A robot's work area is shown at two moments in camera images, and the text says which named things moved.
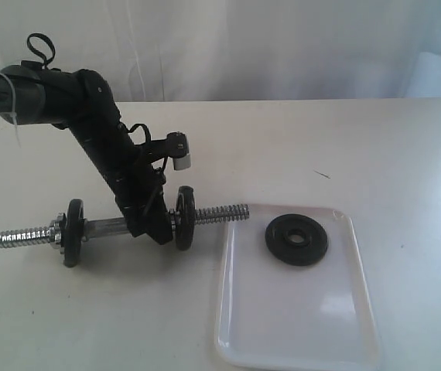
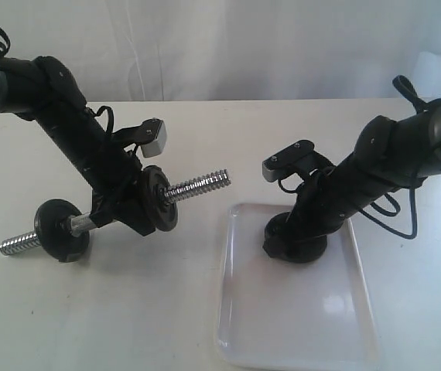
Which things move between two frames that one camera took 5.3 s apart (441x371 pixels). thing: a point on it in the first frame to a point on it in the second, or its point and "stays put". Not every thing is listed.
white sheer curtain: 232,50 stays put
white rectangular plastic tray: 276,317 stays put
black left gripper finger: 136,223 to 102,212
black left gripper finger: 158,224 to 138,216
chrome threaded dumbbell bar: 56,235 to 14,243
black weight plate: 305,253 stays put
